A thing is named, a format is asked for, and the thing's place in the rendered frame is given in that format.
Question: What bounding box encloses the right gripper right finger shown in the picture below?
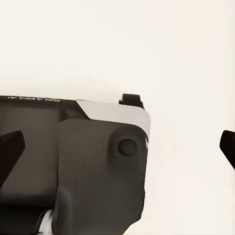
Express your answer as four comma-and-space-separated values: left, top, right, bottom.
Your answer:
219, 130, 235, 170

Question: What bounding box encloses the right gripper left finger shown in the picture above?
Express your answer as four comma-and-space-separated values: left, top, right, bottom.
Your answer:
0, 130, 25, 189

